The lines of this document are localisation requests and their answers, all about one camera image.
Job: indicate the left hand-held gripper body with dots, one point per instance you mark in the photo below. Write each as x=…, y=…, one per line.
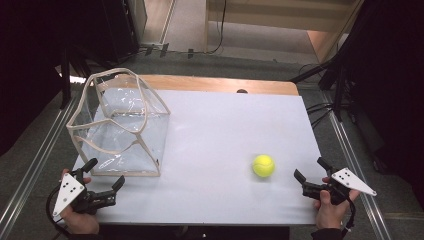
x=68, y=191

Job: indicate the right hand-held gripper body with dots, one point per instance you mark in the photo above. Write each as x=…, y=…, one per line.
x=350, y=181

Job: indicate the yellow tennis ball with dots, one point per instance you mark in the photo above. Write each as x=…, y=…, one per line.
x=263, y=165

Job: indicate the clear plastic bag beige trim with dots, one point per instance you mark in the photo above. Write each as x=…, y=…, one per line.
x=126, y=146

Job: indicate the person's left hand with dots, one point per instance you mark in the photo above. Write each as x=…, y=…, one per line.
x=80, y=222

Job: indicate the person's right hand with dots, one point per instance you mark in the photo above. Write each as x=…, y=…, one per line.
x=330, y=215

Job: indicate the black tripod stand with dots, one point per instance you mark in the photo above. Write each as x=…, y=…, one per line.
x=336, y=83

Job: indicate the black metal stand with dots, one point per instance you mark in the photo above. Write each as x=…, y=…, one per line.
x=65, y=80

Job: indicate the white table sheet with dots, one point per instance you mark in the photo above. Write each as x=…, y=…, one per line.
x=213, y=140

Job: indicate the black curtain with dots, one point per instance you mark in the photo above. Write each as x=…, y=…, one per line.
x=393, y=83
x=40, y=50

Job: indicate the light wooden shelf unit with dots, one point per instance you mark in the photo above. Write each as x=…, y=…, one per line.
x=276, y=20

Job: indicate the metal floor rail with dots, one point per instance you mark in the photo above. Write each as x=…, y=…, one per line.
x=30, y=170
x=360, y=173

